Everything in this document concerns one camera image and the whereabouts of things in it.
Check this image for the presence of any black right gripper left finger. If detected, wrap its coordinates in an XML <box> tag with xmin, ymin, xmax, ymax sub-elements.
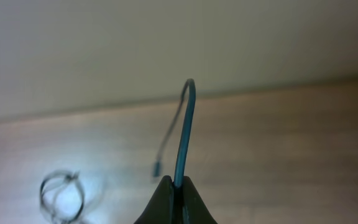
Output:
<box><xmin>134</xmin><ymin>175</ymin><xmax>174</xmax><ymax>224</ymax></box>

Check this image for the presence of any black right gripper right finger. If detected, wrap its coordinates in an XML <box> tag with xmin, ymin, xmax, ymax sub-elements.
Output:
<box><xmin>181</xmin><ymin>176</ymin><xmax>217</xmax><ymax>224</ymax></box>

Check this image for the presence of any black thin usb cable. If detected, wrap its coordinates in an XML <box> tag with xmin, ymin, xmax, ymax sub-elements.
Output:
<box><xmin>151</xmin><ymin>78</ymin><xmax>196</xmax><ymax>189</ymax></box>

